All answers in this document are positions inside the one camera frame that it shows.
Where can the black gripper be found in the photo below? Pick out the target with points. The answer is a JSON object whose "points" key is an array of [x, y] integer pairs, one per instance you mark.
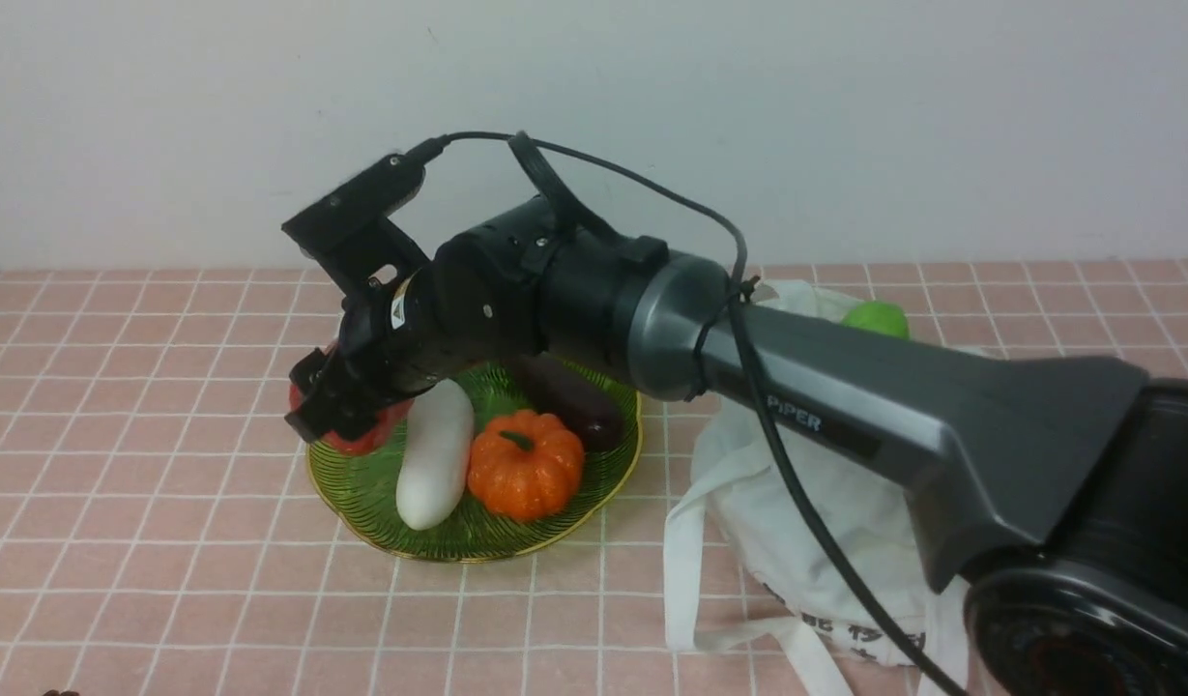
{"points": [[394, 341]]}

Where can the red bell pepper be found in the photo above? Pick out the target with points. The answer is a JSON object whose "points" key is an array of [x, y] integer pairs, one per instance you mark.
{"points": [[362, 435]]}

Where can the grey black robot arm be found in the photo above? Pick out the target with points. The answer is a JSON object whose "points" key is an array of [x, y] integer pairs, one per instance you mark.
{"points": [[1058, 488]]}

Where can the white cloth bag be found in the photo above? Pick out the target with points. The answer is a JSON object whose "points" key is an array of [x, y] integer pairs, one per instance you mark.
{"points": [[735, 484]]}

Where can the white cucumber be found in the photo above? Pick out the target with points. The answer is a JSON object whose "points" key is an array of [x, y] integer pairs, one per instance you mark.
{"points": [[439, 432]]}

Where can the green glass plate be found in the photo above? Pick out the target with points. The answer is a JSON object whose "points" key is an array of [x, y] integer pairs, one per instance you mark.
{"points": [[360, 489]]}

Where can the orange pumpkin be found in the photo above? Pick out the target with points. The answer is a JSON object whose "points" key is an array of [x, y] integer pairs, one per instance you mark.
{"points": [[525, 466]]}

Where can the dark purple eggplant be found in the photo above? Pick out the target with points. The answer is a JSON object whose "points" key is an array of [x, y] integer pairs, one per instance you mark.
{"points": [[583, 407]]}

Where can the green vegetable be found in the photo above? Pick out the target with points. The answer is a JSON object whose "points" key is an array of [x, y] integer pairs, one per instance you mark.
{"points": [[878, 318]]}

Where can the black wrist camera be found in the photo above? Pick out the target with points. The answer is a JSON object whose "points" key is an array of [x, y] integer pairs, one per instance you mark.
{"points": [[349, 232]]}

